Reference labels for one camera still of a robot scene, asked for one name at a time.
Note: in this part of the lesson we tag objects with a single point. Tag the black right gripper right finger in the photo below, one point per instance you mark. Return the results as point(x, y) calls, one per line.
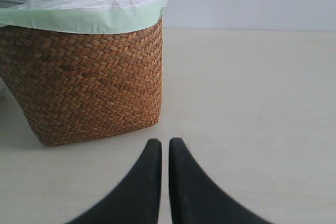
point(195, 198)

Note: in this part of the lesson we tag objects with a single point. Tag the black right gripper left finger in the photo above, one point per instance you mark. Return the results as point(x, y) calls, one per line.
point(135, 199)

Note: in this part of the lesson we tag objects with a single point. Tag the woven brown wicker bin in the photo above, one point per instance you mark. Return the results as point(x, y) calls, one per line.
point(80, 87)

